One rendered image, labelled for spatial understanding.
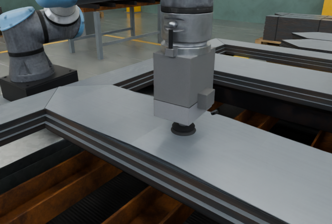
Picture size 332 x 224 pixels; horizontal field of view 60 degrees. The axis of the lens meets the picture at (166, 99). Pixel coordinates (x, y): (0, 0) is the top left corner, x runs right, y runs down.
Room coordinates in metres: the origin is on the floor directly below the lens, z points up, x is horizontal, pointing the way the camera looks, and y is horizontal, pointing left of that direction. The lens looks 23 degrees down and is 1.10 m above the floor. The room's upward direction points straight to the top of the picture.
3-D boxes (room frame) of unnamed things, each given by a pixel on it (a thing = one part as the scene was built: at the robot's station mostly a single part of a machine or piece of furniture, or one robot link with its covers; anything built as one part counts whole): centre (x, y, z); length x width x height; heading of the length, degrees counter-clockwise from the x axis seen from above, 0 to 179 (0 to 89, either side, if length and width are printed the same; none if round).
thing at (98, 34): (4.84, 0.79, 0.46); 1.66 x 0.84 x 0.91; 143
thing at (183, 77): (0.42, -0.04, 0.95); 0.10 x 0.09 x 0.16; 58
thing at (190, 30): (0.43, -0.03, 1.03); 0.08 x 0.08 x 0.05
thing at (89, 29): (6.00, 1.78, 0.29); 0.62 x 0.43 x 0.57; 68
